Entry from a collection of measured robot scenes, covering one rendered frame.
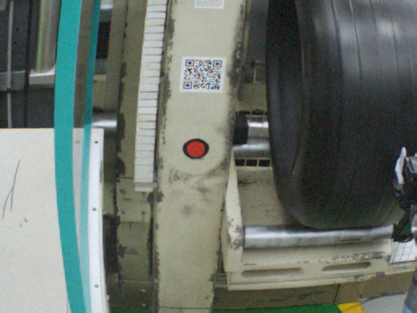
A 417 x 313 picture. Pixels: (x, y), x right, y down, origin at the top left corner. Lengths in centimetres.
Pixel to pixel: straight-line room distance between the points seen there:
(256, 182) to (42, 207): 90
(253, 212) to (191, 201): 24
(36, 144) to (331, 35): 52
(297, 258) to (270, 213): 22
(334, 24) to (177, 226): 59
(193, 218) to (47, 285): 74
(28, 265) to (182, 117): 62
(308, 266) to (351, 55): 53
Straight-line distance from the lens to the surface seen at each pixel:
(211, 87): 171
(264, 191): 211
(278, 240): 184
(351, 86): 152
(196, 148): 177
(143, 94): 172
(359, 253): 190
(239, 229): 179
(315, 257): 187
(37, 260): 123
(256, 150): 205
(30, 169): 139
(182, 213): 187
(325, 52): 153
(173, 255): 195
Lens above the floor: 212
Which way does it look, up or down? 37 degrees down
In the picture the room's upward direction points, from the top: 5 degrees clockwise
